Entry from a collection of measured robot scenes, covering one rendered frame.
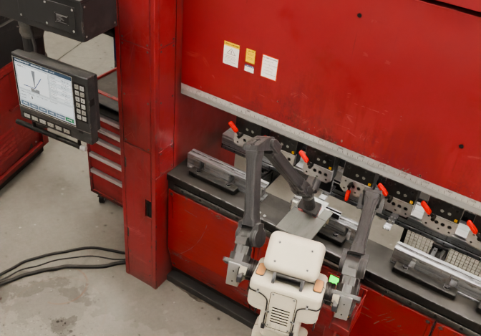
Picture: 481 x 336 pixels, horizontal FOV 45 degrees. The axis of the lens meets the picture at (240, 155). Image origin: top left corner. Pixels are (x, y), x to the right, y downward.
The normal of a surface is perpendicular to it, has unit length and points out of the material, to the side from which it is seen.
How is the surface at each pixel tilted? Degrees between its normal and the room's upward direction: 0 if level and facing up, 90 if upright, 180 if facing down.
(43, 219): 0
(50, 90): 90
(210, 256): 90
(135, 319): 0
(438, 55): 90
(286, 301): 82
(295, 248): 48
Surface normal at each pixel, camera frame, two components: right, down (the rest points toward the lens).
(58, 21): -0.46, 0.49
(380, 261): 0.08, -0.81
